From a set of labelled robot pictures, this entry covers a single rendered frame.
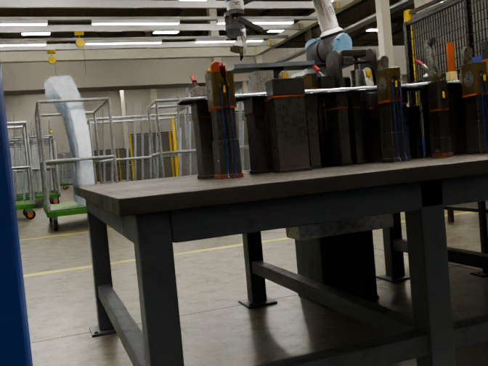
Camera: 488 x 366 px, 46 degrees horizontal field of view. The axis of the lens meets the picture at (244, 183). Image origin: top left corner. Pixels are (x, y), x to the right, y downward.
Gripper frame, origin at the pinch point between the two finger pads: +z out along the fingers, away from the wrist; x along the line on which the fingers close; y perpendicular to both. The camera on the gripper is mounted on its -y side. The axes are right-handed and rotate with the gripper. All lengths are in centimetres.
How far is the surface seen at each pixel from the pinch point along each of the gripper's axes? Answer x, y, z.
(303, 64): 2.1, -25.3, 5.2
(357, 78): 7, -48, 13
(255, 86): 19.0, -0.5, 14.9
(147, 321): 118, 45, 79
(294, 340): 22, -7, 120
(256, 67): 5.0, -4.1, 5.2
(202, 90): 23.2, 21.4, 15.6
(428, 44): 6, -82, 1
